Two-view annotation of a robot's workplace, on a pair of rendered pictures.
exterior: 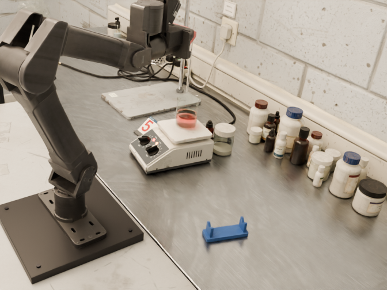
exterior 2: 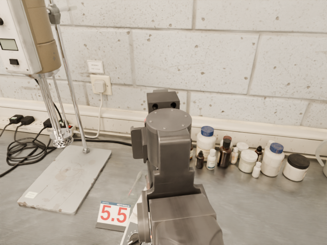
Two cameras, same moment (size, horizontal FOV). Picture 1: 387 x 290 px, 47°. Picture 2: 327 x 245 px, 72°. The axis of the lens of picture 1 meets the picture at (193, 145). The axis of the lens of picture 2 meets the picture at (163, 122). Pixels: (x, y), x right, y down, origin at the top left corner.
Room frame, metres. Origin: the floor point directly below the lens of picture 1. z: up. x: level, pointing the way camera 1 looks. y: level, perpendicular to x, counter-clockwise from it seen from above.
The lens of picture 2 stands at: (0.78, 0.28, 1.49)
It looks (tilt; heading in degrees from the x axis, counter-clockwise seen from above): 32 degrees down; 320
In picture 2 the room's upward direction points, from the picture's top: straight up
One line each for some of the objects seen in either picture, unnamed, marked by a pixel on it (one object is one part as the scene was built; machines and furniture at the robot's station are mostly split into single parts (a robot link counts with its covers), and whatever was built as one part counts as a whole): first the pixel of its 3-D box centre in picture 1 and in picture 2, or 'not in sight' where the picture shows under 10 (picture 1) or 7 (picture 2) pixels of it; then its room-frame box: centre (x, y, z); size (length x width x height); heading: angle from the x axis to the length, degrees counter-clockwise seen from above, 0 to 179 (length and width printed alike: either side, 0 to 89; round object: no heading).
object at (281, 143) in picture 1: (280, 144); (211, 159); (1.15, -0.25, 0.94); 0.03 x 0.03 x 0.08
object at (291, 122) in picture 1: (290, 129); (206, 143); (1.20, -0.28, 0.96); 0.07 x 0.07 x 0.13
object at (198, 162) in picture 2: (270, 139); (200, 158); (1.18, -0.23, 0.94); 0.03 x 0.03 x 0.07
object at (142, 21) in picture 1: (137, 31); (169, 171); (0.93, 0.14, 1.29); 0.12 x 0.09 x 0.12; 149
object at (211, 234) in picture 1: (226, 228); not in sight; (0.77, -0.09, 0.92); 0.10 x 0.03 x 0.04; 111
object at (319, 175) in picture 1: (319, 175); (257, 169); (1.01, -0.34, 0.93); 0.02 x 0.02 x 0.06
